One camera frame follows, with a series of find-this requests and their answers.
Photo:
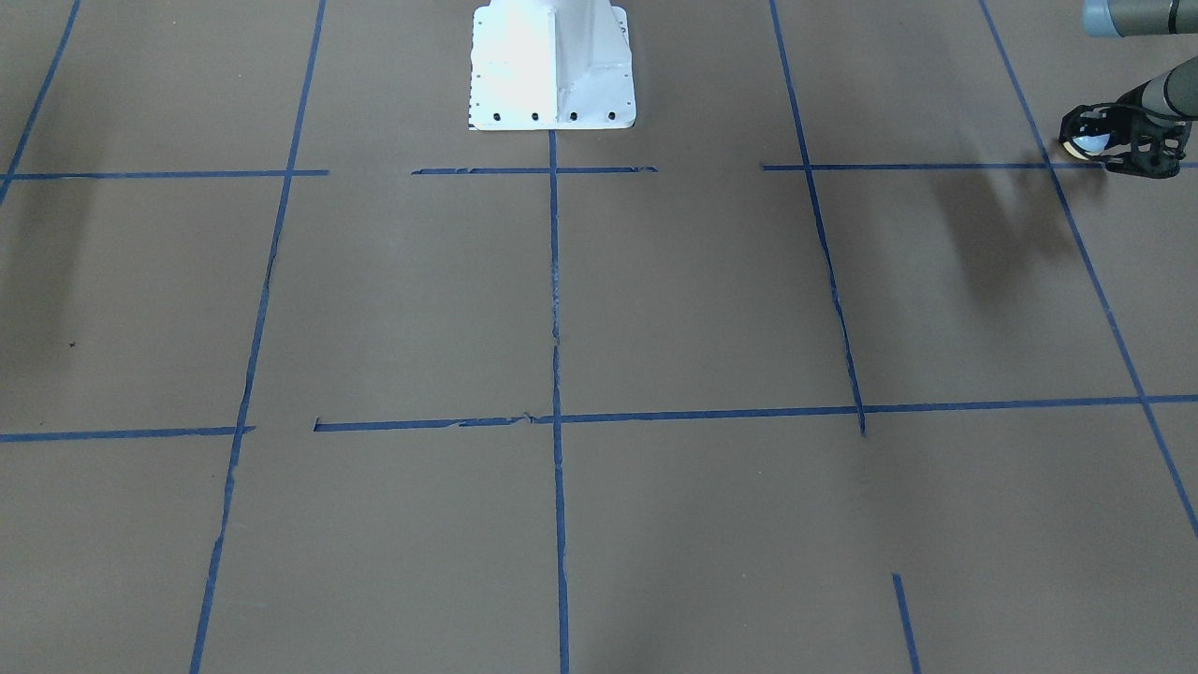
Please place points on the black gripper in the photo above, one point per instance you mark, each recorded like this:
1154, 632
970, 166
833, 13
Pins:
1126, 124

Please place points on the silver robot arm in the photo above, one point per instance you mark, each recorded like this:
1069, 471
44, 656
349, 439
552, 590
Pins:
1172, 91

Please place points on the white camera post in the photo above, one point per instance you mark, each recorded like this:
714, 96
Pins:
551, 65

